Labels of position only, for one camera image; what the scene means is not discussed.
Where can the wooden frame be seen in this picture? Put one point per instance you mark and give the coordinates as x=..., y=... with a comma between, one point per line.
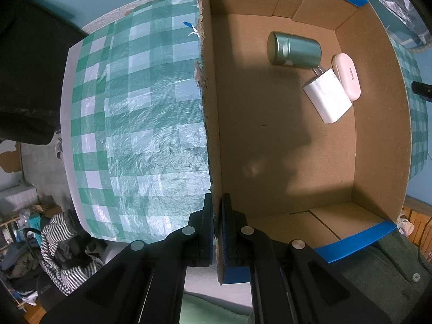
x=416, y=222

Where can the black hanging garment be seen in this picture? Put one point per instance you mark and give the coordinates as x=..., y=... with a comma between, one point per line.
x=27, y=74

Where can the white storage box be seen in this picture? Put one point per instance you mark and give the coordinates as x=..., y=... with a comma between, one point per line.
x=17, y=197

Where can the green checked plastic tablecloth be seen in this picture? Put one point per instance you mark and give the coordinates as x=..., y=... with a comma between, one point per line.
x=135, y=125

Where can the olive green jacket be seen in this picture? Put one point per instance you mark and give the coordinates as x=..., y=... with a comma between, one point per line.
x=371, y=276

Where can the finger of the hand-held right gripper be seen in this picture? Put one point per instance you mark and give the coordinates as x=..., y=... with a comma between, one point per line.
x=422, y=90

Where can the green metal tin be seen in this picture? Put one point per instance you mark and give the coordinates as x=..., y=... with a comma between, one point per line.
x=297, y=50

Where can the grey plastic sheet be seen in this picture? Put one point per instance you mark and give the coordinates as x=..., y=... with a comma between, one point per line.
x=405, y=13

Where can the striped cloth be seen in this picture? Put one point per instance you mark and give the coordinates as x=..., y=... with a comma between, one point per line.
x=55, y=243

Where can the blue-sided cardboard box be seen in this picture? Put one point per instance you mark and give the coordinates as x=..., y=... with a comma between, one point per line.
x=270, y=141

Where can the mint green cloth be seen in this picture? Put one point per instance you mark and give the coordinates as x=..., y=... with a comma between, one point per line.
x=209, y=310

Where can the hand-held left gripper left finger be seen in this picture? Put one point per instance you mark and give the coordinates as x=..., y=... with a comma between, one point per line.
x=206, y=243

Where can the large white charger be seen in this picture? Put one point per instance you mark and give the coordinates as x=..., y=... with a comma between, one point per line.
x=327, y=98

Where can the pink oval case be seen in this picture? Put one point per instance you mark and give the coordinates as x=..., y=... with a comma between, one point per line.
x=347, y=74

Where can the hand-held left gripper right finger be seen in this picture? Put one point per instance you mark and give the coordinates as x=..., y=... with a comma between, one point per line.
x=229, y=243

